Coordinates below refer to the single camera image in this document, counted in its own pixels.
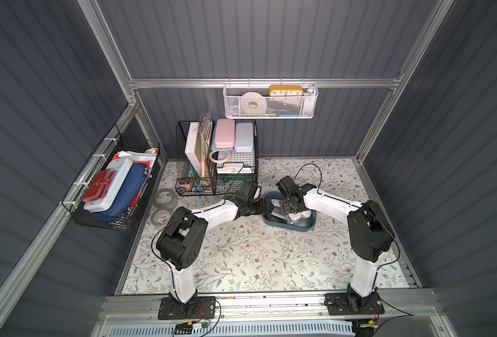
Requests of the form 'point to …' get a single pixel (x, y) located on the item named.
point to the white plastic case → (122, 166)
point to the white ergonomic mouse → (307, 213)
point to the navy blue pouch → (128, 192)
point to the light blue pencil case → (244, 137)
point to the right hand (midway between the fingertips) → (300, 209)
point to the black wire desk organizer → (213, 157)
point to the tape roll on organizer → (219, 161)
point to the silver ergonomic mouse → (294, 217)
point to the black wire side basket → (116, 144)
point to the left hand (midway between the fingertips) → (269, 209)
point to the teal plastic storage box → (299, 226)
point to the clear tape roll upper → (166, 198)
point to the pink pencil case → (224, 133)
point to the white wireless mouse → (276, 209)
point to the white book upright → (193, 149)
